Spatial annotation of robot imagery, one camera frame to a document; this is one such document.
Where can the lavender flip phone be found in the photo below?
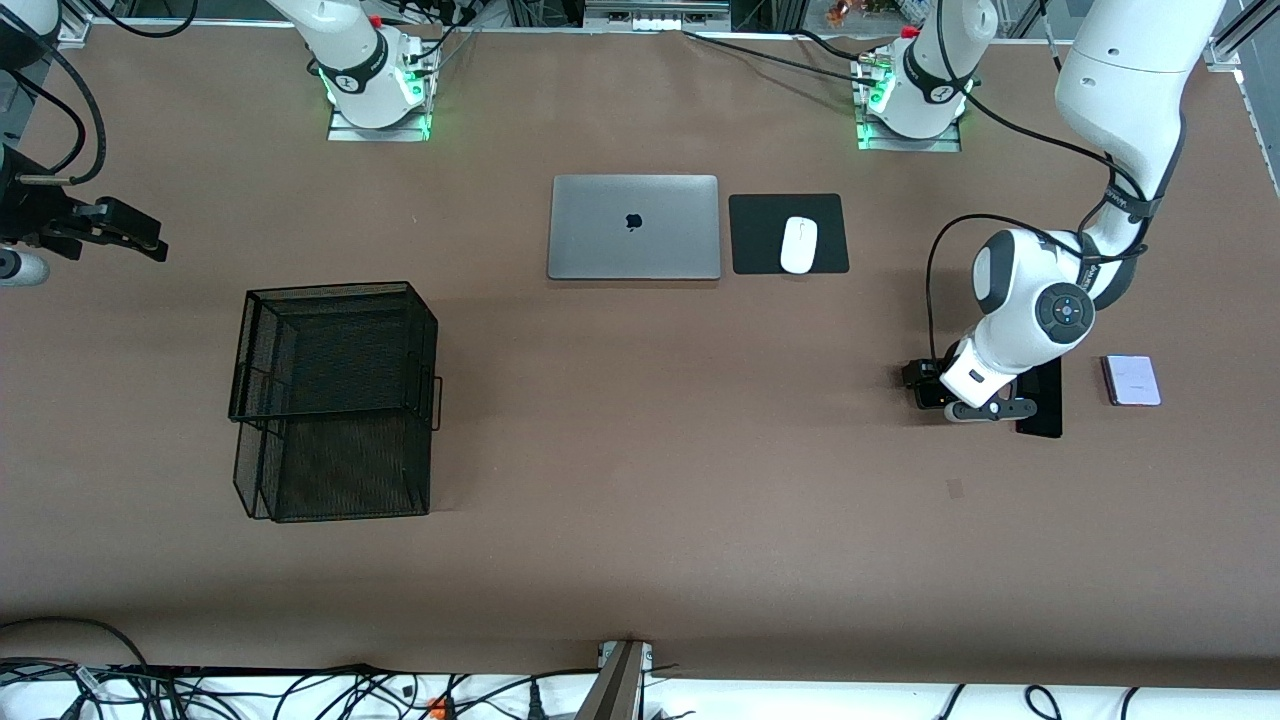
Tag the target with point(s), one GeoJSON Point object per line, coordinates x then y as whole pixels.
{"type": "Point", "coordinates": [1132, 381]}

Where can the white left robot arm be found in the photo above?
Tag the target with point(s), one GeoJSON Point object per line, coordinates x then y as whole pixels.
{"type": "Point", "coordinates": [1120, 70]}

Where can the black flat bar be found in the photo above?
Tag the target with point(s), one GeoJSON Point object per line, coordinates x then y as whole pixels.
{"type": "Point", "coordinates": [250, 669]}

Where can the silver closed laptop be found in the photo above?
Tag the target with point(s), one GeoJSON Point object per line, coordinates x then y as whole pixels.
{"type": "Point", "coordinates": [634, 228]}

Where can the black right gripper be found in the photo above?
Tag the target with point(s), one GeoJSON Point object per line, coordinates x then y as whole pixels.
{"type": "Point", "coordinates": [30, 212]}

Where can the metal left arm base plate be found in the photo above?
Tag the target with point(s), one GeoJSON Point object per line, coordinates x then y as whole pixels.
{"type": "Point", "coordinates": [945, 145]}

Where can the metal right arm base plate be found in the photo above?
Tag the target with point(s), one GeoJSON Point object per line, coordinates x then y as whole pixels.
{"type": "Point", "coordinates": [345, 133]}

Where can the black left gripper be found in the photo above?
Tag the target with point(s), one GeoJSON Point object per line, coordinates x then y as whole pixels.
{"type": "Point", "coordinates": [926, 385]}

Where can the aluminium corner bracket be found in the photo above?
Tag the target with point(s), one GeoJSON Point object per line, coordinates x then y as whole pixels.
{"type": "Point", "coordinates": [75, 32]}
{"type": "Point", "coordinates": [1217, 55]}

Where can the black mouse pad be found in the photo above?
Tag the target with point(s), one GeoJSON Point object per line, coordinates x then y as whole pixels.
{"type": "Point", "coordinates": [755, 235]}

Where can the long black smartphone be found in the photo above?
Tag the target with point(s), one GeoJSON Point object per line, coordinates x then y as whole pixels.
{"type": "Point", "coordinates": [1047, 415]}

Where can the grey metal camera stand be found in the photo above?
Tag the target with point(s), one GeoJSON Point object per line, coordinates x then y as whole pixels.
{"type": "Point", "coordinates": [615, 690]}

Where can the small black flip phone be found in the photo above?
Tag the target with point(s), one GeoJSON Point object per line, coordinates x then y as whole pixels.
{"type": "Point", "coordinates": [932, 400]}

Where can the white power strip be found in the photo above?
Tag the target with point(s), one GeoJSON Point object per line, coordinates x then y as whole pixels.
{"type": "Point", "coordinates": [655, 20]}

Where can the white computer mouse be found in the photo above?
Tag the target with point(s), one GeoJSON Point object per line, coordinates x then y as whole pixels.
{"type": "Point", "coordinates": [799, 245]}

